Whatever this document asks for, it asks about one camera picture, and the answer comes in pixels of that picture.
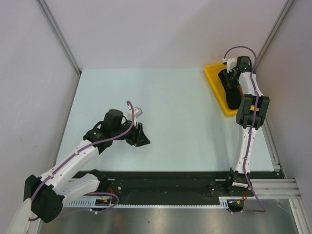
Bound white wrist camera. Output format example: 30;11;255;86
222;58;236;73
127;106;143;120

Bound aluminium frame post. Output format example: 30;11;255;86
36;0;82;77
255;0;296;69

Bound black t-shirt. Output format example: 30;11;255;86
218;69;242;110

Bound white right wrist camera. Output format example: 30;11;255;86
222;58;236;73

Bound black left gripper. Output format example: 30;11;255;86
111;118;150;147

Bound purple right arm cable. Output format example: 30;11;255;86
223;45;267;213

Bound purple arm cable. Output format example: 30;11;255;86
223;45;267;213
28;100;136;222

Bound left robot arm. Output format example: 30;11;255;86
24;107;150;223

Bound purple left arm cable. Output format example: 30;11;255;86
28;100;136;222

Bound yellow plastic tray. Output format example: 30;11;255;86
203;63;264;122

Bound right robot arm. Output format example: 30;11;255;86
222;56;270;195

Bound left aluminium frame post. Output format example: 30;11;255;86
36;0;82;77

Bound right aluminium frame post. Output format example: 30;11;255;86
255;0;296;69

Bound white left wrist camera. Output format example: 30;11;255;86
127;106;143;120

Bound white slotted cable duct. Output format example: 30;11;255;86
65;196;229;209

